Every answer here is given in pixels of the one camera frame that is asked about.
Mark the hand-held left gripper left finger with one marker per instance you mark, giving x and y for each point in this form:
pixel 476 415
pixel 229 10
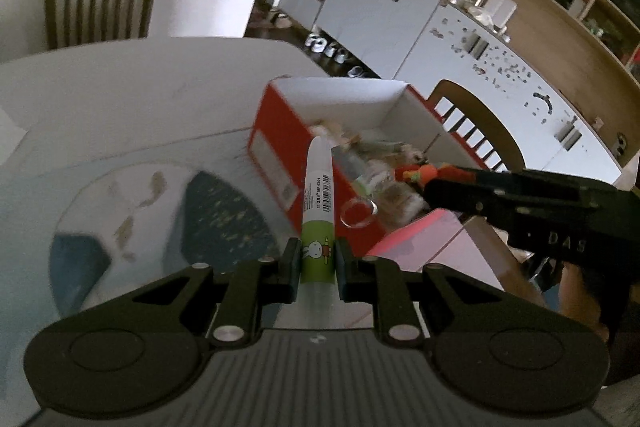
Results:
pixel 293 268

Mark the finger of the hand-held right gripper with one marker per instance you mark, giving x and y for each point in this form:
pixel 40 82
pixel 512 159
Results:
pixel 470 192

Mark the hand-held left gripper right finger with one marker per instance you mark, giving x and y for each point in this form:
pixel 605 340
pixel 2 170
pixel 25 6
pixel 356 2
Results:
pixel 343 268

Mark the green white tube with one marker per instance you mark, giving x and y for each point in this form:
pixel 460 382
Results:
pixel 317 252

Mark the tan plush toy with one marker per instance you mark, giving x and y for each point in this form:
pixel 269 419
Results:
pixel 420 174

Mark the clear snack packet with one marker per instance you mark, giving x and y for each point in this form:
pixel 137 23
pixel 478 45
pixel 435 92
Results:
pixel 395 202

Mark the red cardboard box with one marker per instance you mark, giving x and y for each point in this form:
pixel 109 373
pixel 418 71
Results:
pixel 280 147

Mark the person's right hand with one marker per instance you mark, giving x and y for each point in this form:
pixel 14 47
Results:
pixel 582 302

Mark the round patterned table mat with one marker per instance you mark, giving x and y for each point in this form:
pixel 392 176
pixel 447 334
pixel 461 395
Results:
pixel 225 217

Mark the tall white cabinet unit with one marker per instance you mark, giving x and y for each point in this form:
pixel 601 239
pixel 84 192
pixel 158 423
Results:
pixel 410 22

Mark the row of shoes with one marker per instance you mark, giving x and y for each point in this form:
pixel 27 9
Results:
pixel 332 49

